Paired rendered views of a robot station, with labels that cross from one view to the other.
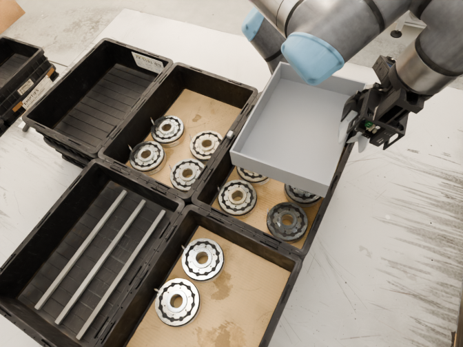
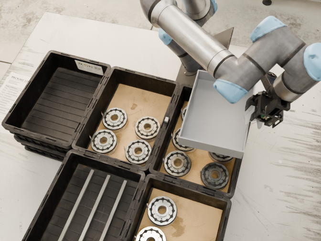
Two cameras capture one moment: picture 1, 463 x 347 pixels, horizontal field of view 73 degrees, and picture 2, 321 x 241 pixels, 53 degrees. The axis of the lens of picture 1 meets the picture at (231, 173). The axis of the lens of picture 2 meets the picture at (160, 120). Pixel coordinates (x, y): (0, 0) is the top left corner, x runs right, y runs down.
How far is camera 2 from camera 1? 40 cm
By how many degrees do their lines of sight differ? 7
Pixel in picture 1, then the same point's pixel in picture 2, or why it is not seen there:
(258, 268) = (200, 211)
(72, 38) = not seen: outside the picture
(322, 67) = (238, 96)
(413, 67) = (282, 90)
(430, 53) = (289, 85)
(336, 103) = not seen: hidden behind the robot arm
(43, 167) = (10, 159)
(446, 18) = (294, 72)
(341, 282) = (255, 212)
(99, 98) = (51, 98)
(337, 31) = (243, 80)
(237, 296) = (189, 232)
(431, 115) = not seen: hidden behind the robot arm
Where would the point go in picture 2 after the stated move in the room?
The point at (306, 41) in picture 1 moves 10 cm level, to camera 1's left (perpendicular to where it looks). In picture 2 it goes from (228, 85) to (188, 96)
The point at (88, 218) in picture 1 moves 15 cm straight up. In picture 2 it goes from (69, 194) to (56, 181)
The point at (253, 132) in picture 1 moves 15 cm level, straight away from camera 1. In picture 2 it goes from (188, 120) to (180, 84)
